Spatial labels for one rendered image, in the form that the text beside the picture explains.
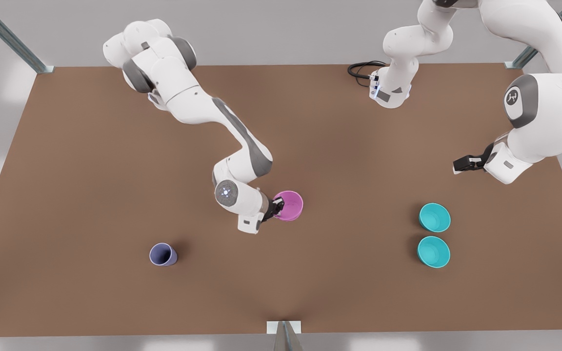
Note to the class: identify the pink bowl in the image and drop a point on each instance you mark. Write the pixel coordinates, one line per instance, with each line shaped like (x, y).
(291, 204)

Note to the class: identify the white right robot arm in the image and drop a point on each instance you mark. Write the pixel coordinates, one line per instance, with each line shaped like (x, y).
(188, 97)

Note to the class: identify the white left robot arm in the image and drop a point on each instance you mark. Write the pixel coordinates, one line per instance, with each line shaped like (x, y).
(549, 97)

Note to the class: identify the teal bowl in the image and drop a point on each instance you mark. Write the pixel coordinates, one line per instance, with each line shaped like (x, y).
(433, 252)
(434, 217)

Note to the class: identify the purple-blue cup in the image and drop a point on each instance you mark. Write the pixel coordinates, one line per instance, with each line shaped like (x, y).
(163, 254)

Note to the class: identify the silver frame post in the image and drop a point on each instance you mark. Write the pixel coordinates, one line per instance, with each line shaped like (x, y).
(10, 35)
(544, 36)
(285, 336)

